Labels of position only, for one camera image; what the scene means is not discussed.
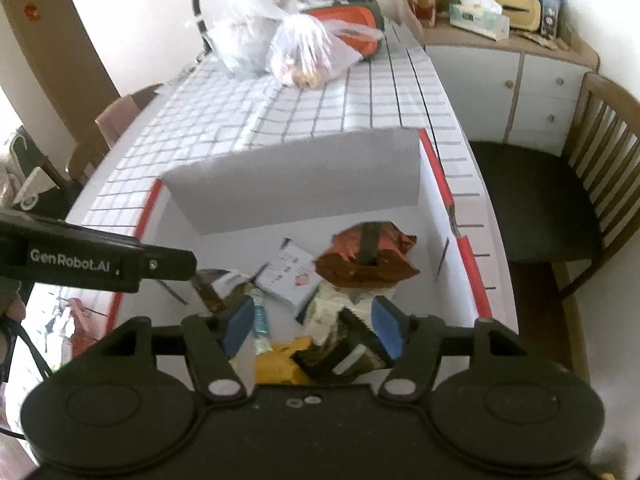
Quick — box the white plastic object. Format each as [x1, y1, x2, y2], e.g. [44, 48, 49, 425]
[7, 127, 56, 211]

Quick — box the small clear plastic bag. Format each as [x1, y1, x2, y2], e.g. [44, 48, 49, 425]
[265, 12, 386, 91]

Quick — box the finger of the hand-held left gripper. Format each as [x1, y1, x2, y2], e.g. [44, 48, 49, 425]
[191, 269, 228, 316]

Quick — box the brown door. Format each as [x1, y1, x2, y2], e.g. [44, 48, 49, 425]
[0, 0, 121, 106]

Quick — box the small blue-capped bottle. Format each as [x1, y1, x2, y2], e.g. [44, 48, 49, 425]
[250, 290, 273, 356]

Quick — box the blue printed packet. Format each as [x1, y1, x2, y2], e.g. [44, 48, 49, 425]
[537, 0, 563, 38]

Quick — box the orange pouch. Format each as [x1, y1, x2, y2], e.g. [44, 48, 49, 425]
[305, 2, 383, 63]

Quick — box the red snack packet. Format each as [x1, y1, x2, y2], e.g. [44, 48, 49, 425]
[62, 297, 108, 361]

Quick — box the red cardboard box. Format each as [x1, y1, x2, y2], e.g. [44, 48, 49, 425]
[107, 127, 493, 386]

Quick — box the cream sponge-like lump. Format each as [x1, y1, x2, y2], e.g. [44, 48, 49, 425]
[300, 280, 381, 341]

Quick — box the brown snack packet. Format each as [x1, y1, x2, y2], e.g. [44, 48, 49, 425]
[314, 221, 421, 288]

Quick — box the wooden slatted chair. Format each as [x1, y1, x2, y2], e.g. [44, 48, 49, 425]
[470, 72, 640, 366]

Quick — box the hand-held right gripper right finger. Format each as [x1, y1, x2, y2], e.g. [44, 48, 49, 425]
[371, 296, 563, 403]

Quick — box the yellow tissue box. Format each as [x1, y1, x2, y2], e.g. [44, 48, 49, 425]
[492, 0, 543, 31]

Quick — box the dark striped snack packet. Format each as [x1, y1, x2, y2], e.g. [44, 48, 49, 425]
[292, 310, 401, 381]

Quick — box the large clear plastic bag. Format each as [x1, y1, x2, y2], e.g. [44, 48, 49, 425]
[197, 0, 296, 78]

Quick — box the checkered white tablecloth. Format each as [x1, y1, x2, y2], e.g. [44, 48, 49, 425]
[65, 15, 501, 321]

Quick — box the black cable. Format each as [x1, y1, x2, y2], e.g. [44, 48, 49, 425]
[0, 317, 56, 441]

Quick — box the amber bottle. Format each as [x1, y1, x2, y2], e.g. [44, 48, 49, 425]
[412, 0, 438, 28]

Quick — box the white teal tissue box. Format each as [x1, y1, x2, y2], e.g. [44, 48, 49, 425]
[448, 0, 511, 41]

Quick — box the white corner cabinet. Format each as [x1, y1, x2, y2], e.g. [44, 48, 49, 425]
[400, 0, 601, 156]

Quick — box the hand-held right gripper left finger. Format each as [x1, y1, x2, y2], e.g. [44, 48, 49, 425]
[92, 295, 256, 403]

